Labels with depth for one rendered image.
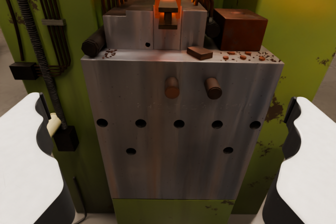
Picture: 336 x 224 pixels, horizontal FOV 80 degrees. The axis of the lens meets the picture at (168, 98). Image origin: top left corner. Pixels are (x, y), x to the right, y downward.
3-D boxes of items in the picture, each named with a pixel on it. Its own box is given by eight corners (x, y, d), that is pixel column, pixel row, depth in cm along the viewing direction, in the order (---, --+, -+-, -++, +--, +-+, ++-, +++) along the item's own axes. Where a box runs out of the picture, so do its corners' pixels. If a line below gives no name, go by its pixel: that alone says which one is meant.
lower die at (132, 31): (202, 50, 42) (208, 6, 38) (107, 48, 42) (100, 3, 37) (186, 13, 78) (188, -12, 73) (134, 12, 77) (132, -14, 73)
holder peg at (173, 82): (179, 99, 37) (180, 86, 36) (164, 99, 37) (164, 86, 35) (178, 88, 40) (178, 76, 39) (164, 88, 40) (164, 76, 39)
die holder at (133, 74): (236, 200, 61) (285, 63, 37) (111, 198, 61) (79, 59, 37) (206, 99, 109) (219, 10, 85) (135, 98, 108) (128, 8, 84)
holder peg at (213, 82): (221, 100, 37) (223, 87, 36) (206, 100, 37) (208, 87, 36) (216, 89, 40) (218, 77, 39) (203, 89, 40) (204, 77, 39)
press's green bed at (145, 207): (214, 262, 87) (236, 200, 62) (125, 262, 86) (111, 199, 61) (197, 159, 134) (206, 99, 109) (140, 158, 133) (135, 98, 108)
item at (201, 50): (186, 53, 41) (186, 47, 40) (198, 50, 42) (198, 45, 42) (200, 60, 38) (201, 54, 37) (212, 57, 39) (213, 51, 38)
